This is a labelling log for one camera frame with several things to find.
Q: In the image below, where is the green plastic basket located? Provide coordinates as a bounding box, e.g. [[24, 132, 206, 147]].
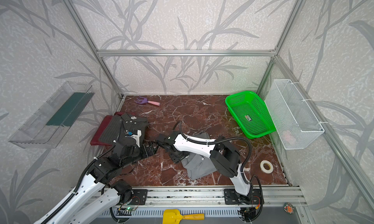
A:
[[225, 91, 276, 139]]

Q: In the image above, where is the purple pink toy rake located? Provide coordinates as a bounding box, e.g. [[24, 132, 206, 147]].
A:
[[135, 96, 161, 106]]

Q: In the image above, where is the white wire wall basket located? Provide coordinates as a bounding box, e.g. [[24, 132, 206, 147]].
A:
[[265, 79, 325, 150]]

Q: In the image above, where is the maroon folded shirt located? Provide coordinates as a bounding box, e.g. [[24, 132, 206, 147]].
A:
[[90, 112, 124, 146]]

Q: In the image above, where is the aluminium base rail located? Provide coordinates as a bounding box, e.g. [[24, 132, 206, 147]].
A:
[[72, 185, 307, 208]]

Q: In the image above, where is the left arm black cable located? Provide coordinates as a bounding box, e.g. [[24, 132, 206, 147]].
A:
[[39, 121, 126, 224]]

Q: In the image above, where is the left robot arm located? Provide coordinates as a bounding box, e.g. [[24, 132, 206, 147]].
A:
[[36, 136, 158, 224]]

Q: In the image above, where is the yellow toy shovel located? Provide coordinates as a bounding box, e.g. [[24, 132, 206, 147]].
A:
[[162, 209, 205, 224]]

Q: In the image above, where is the pink object in wire basket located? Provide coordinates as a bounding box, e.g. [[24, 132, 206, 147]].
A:
[[282, 131, 296, 145]]

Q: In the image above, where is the round green red badge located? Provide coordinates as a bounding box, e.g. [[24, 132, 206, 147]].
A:
[[283, 202, 295, 214]]

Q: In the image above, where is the grey long sleeve shirt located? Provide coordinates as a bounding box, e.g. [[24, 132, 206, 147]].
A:
[[175, 132, 217, 180]]

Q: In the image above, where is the clear plastic wall bin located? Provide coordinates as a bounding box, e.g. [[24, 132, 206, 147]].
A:
[[9, 81, 94, 149]]

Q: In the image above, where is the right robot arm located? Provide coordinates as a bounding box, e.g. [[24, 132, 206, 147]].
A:
[[156, 131, 253, 196]]

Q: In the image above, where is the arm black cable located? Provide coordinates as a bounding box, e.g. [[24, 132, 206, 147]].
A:
[[172, 121, 264, 213], [39, 121, 126, 224]]

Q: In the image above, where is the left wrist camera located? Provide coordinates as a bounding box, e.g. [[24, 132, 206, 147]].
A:
[[126, 130, 142, 148]]

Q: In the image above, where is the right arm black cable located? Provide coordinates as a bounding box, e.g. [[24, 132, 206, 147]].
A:
[[172, 121, 264, 213]]

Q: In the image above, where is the white tape roll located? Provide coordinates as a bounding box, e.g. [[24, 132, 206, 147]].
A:
[[260, 160, 274, 174]]

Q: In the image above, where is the dark striped folded shirt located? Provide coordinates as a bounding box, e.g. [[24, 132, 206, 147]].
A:
[[99, 113, 149, 145]]

